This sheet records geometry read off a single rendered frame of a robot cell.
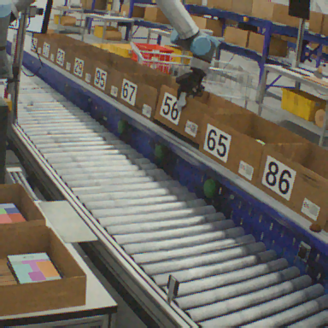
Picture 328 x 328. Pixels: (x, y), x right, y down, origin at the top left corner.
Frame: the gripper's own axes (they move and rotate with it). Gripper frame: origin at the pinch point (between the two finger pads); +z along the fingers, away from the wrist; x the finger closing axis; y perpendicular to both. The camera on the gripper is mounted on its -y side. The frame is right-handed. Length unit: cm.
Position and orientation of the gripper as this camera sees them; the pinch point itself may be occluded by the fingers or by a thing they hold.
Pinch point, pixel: (179, 108)
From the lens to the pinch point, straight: 233.2
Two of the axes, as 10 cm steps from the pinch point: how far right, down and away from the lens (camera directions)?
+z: -3.5, 9.2, 1.8
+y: 5.0, 3.5, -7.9
